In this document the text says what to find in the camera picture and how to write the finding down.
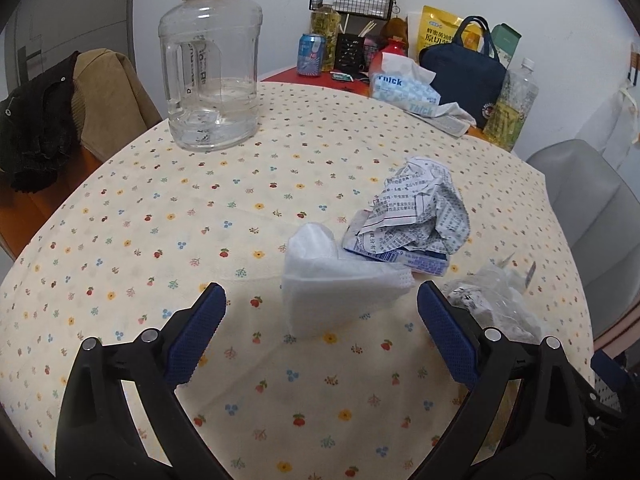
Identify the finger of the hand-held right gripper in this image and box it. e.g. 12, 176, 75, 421
589, 349, 632, 461

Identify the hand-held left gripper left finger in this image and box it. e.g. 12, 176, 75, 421
54, 282, 228, 480

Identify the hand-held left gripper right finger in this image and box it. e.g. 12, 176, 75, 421
405, 281, 591, 480

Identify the white face mask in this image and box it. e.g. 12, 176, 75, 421
281, 222, 416, 338

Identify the clear plastic wrapper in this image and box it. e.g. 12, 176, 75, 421
442, 255, 543, 346

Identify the blue and white flat wrapper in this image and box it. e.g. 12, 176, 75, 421
342, 230, 451, 276

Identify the crumpled printed paper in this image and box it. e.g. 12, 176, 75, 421
345, 156, 472, 261

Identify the grey upholstered chair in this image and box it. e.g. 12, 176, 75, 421
525, 139, 640, 336

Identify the wooden chair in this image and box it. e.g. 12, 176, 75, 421
0, 147, 103, 261

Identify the white printed leaflet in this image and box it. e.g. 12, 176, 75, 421
407, 101, 477, 137

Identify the clear plastic bottle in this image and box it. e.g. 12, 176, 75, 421
482, 57, 541, 153

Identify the blue and white tissue pack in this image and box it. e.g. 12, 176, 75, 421
369, 52, 438, 118

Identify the brown jacket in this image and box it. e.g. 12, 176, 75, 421
72, 49, 163, 163

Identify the navy lunch bag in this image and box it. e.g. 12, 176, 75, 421
419, 16, 507, 129

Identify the black garment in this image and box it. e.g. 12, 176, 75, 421
0, 51, 83, 193

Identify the large clear water jug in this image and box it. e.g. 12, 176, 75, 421
158, 0, 263, 152

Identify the red bottle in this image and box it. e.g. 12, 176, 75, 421
369, 36, 407, 76

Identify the black mesh pen holder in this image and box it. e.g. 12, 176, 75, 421
334, 32, 377, 73

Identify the green box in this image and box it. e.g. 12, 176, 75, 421
490, 23, 522, 68

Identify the blue drink can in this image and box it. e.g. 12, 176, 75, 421
297, 33, 328, 77

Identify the yellow snack packet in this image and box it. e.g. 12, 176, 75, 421
416, 6, 481, 61

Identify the brown plush toy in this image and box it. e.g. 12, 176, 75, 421
382, 17, 408, 43

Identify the yellow cooking oil bottle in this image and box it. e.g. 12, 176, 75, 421
310, 0, 342, 72

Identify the black wire basket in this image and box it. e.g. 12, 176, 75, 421
309, 0, 398, 21

